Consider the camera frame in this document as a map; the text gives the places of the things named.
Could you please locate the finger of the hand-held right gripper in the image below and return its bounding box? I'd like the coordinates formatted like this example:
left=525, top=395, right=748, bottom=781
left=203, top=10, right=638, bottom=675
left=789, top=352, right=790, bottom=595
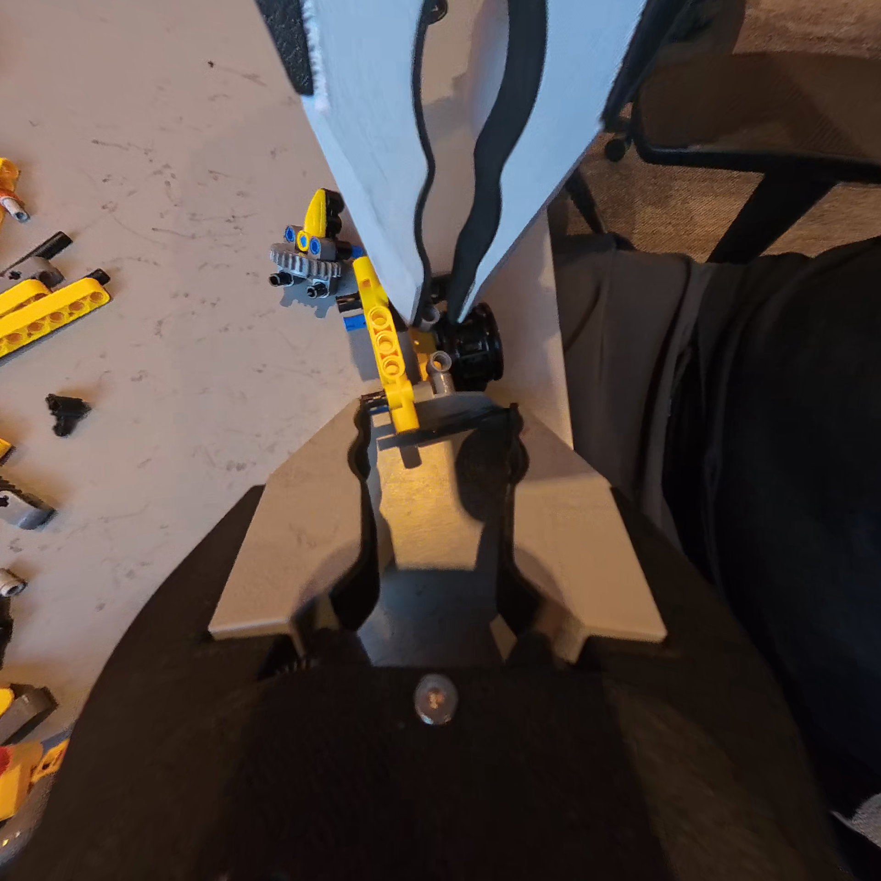
left=448, top=0, right=650, bottom=327
left=300, top=0, right=442, bottom=327

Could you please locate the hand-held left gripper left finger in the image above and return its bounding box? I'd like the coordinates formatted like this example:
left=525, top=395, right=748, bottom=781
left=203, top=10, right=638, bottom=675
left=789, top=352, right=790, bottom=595
left=207, top=402, right=383, bottom=657

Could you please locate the black office chair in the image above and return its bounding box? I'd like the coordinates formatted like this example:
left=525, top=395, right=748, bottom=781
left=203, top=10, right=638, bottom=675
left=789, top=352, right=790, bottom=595
left=565, top=96, right=881, bottom=265

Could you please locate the grey gear brick assembly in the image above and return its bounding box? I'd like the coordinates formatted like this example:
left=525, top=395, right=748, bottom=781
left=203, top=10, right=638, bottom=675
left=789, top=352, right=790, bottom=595
left=269, top=186, right=366, bottom=300

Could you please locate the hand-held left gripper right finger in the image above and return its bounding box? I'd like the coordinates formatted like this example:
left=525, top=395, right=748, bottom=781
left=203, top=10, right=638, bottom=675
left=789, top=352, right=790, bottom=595
left=495, top=406, right=668, bottom=663

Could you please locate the small black connector brick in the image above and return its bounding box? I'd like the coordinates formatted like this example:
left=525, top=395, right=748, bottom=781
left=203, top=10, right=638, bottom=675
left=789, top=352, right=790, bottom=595
left=45, top=393, right=93, bottom=437

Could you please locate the grey desk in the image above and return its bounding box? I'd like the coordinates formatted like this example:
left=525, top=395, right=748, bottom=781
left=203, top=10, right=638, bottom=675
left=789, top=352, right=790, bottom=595
left=0, top=0, right=576, bottom=744

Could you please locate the pile of toy building bricks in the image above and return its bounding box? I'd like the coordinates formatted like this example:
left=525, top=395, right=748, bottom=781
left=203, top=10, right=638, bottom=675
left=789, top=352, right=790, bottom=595
left=0, top=157, right=113, bottom=826

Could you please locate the long yellow holed beam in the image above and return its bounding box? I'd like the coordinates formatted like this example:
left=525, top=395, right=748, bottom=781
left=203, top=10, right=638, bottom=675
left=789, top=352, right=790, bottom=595
left=0, top=277, right=113, bottom=358

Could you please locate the yellow black wheel brick assembly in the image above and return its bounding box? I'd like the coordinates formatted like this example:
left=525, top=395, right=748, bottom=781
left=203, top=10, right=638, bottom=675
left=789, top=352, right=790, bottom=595
left=341, top=256, right=518, bottom=469

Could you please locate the grey toothed rack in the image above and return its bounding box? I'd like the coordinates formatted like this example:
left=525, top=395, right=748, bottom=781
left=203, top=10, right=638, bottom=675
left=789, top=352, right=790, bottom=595
left=0, top=475, right=58, bottom=530
left=0, top=232, right=74, bottom=290

